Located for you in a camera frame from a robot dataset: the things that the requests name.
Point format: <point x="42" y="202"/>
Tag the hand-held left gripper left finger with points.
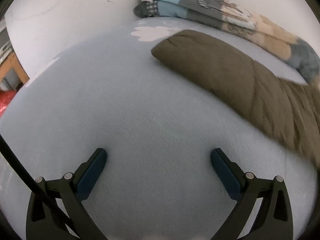
<point x="92" y="170"/>

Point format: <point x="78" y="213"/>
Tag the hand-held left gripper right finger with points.
<point x="225" y="172"/>

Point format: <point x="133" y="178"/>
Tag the olive quilted jacket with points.
<point x="225" y="75"/>

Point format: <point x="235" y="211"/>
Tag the light blue bed sheet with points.
<point x="125" y="105"/>

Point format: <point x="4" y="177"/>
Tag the red plastic bag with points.
<point x="6" y="100"/>

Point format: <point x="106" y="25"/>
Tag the wooden shelf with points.
<point x="21" y="72"/>

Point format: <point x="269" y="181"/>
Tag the patchwork printed blanket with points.
<point x="200" y="2"/>

